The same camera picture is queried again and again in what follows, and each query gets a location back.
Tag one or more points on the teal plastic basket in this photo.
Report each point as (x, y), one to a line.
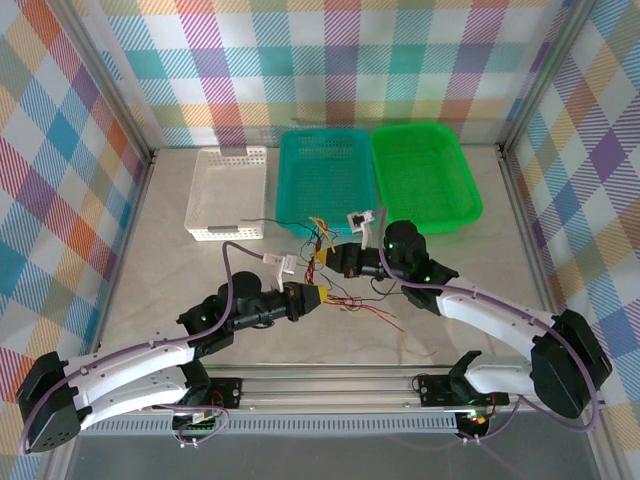
(325, 175)

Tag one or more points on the white perforated plastic basket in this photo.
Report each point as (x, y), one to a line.
(227, 185)

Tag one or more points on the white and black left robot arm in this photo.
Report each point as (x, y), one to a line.
(135, 360)

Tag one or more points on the green plastic basket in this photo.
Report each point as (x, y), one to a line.
(425, 175)

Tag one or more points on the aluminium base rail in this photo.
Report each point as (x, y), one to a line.
(340, 392)

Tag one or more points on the aluminium frame post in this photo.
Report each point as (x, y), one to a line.
(550, 70)
(100, 75)

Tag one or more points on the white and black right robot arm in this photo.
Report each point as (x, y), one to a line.
(490, 312)

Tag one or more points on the aluminium floor rail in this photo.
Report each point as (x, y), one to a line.
(125, 250)
(530, 240)

